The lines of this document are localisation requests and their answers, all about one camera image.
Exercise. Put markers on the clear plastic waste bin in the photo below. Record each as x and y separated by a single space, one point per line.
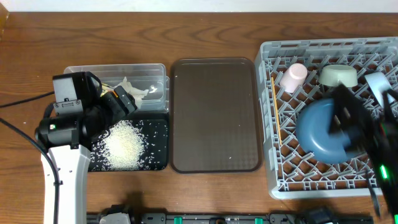
145 76

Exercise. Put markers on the brown serving tray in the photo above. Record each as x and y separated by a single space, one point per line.
214 116

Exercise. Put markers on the white rice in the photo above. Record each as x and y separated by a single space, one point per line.
122 146

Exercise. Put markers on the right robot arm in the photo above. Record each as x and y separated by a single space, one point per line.
384 158

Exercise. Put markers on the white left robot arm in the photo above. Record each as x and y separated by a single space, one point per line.
67 132

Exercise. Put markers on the green yellow snack wrapper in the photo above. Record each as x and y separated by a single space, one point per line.
107 88

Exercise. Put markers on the dark blue plate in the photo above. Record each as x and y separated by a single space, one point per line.
313 134

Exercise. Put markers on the mint green small bowl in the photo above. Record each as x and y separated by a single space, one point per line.
333 75

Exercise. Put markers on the white napkin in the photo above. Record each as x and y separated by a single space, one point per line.
135 92

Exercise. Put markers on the grey dishwasher rack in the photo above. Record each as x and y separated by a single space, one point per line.
291 172

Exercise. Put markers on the black food waste tray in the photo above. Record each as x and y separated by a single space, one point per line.
158 146

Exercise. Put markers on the pink plastic cup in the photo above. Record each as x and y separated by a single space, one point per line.
294 77

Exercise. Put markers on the wooden chopstick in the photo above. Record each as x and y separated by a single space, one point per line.
276 111

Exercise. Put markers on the light blue bowl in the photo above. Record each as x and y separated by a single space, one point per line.
378 84

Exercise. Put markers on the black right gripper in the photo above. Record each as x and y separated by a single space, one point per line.
354 104

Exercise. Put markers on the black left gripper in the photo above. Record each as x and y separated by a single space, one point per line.
116 113

